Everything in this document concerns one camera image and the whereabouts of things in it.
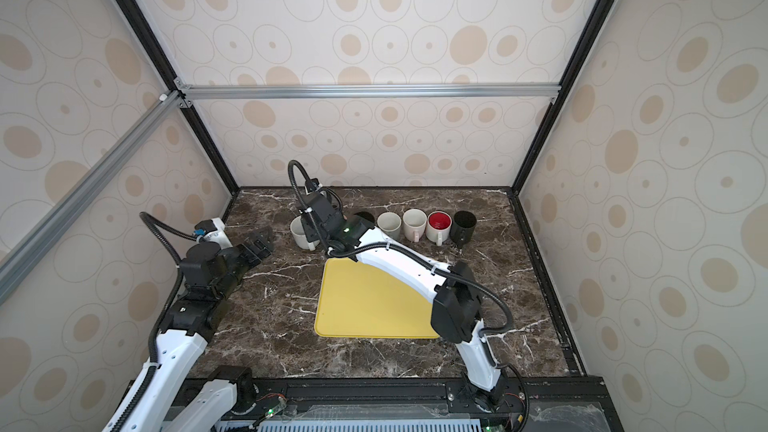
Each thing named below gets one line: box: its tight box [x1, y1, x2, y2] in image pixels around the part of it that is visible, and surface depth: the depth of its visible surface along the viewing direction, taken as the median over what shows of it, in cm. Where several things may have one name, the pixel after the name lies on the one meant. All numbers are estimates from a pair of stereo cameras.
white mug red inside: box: [426, 210, 453, 247], surface depth 102 cm
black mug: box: [450, 210, 477, 249], surface depth 102 cm
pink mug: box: [402, 208, 428, 243], surface depth 101 cm
